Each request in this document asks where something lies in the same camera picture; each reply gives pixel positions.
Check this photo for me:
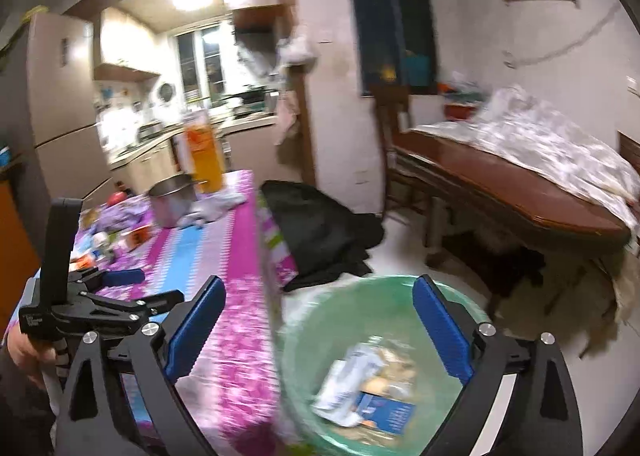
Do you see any purple packet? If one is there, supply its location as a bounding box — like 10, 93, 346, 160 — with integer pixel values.
97, 198, 152, 233

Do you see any dark wooden dining table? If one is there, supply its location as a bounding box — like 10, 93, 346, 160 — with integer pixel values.
390, 123, 632, 319

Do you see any beige refrigerator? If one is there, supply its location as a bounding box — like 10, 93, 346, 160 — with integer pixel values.
0, 10, 115, 199

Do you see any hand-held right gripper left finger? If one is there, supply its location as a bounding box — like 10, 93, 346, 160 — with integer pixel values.
55, 276, 228, 456

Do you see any teal container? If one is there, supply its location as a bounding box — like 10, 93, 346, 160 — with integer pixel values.
404, 54, 432, 86

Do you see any black pan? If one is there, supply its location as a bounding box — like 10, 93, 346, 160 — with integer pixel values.
223, 90, 267, 110

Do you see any table with floral tablecloth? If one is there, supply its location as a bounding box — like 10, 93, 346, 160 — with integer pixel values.
70, 168, 301, 456

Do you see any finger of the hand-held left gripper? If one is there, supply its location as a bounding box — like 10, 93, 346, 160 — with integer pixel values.
70, 267, 147, 293
82, 289, 186, 333

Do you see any white crumpled packet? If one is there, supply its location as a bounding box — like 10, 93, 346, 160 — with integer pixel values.
312, 343, 386, 426

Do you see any kitchen counter cabinet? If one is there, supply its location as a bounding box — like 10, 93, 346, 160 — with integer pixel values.
107, 116, 279, 197

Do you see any white plastic sheet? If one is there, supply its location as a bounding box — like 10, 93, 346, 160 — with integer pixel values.
472, 86, 640, 231

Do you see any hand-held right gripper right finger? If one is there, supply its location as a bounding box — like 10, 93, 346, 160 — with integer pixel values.
412, 275, 583, 456

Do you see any red basin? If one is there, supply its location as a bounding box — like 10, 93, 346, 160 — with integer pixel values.
444, 103, 481, 123

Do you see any tan crumpled paper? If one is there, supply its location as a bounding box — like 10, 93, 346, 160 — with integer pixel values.
370, 346, 420, 393

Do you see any orange wooden cabinet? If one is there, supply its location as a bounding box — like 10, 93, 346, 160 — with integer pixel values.
0, 146, 42, 334

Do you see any blue cardboard box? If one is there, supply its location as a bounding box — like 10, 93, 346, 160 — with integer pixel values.
352, 391, 417, 437

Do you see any orange juice jar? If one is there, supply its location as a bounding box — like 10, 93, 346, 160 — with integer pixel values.
182, 108, 224, 194

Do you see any person's left hand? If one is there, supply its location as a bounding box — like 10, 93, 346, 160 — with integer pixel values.
4, 321, 48, 389

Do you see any beige hanging cloth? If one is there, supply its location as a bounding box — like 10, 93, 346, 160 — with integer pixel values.
611, 256, 640, 334

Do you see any person's left forearm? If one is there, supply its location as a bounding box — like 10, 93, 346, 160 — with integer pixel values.
0, 366, 57, 456

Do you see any upper kitchen cabinet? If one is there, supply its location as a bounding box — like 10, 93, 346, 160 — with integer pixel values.
92, 8, 163, 82

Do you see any white hanging plastic bag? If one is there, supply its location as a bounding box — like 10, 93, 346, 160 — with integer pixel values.
275, 30, 317, 67

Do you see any dark window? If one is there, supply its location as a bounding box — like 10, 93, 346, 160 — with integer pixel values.
345, 0, 439, 97

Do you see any white cloth glove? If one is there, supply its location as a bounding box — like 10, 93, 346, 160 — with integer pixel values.
177, 188, 248, 229

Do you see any black cloth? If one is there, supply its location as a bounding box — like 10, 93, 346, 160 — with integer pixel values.
260, 180, 387, 293

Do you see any metal pot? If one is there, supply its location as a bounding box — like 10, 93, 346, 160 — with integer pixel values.
147, 173, 197, 230

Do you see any kitchen window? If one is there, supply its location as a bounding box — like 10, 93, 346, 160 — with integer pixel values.
172, 23, 236, 105

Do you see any pink hanging towel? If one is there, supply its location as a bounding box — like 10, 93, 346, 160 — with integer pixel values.
273, 90, 302, 147

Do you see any green plastic bin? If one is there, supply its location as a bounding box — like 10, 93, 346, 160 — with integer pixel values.
277, 275, 493, 456

